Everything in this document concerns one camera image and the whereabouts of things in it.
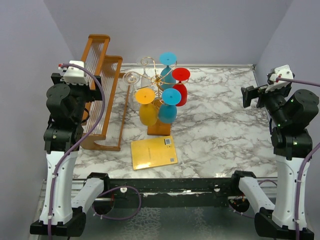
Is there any wooden tiered acrylic shelf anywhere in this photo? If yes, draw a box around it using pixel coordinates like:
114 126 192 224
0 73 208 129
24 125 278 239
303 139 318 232
74 34 131 152

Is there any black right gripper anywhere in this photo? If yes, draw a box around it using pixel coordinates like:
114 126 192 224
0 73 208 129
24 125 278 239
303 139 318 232
242 80 291 125

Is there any yellow book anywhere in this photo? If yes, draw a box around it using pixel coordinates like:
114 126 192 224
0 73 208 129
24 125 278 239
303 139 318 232
131 135 178 170

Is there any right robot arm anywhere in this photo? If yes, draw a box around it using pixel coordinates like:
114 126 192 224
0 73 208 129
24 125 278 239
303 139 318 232
229 85 319 240

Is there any gold wire wine glass rack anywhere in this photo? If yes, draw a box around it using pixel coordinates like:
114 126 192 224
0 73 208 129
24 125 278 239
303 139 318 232
134 56 189 136

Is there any blue plastic wine glass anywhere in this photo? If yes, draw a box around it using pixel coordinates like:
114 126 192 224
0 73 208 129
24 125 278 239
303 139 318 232
158 88 182 124
159 52 177 90

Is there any yellow plastic wine glass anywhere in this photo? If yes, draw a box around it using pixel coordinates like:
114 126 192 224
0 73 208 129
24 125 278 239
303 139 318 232
135 87 158 127

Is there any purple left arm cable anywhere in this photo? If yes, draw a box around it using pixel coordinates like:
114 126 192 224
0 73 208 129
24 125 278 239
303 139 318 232
46 63 142 240

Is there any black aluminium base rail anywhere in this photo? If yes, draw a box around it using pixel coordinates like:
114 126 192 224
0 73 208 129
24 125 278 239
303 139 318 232
82 171 261 209

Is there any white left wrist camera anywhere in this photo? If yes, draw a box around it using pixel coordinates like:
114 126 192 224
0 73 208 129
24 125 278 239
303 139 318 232
58 63 89 86

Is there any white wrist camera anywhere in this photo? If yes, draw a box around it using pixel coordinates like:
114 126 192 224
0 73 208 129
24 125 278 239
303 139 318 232
58 63 89 86
265 64 294 93

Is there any red plastic wine glass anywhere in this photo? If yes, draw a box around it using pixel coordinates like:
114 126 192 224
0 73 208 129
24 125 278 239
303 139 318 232
172 67 191 107

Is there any clear ribbed wine glass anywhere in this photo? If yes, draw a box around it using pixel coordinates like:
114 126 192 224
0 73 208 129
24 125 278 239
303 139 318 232
136 56 152 88

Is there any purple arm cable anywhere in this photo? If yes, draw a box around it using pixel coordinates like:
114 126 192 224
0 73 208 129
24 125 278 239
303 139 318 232
228 77 320 240
46 63 142 240

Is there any blue plastic wine glass front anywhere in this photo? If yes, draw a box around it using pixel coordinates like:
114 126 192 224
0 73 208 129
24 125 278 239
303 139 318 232
158 88 182 124

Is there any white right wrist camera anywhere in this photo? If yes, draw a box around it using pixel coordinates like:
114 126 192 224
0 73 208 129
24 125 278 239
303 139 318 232
265 64 294 93

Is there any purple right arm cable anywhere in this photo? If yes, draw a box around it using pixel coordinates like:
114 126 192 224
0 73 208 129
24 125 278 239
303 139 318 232
228 77 320 240

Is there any clear smooth wine glass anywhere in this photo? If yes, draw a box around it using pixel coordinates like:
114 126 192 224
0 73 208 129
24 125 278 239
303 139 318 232
122 71 140 111

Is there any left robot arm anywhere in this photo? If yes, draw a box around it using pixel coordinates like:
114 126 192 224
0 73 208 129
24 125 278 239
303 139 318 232
30 73 111 237

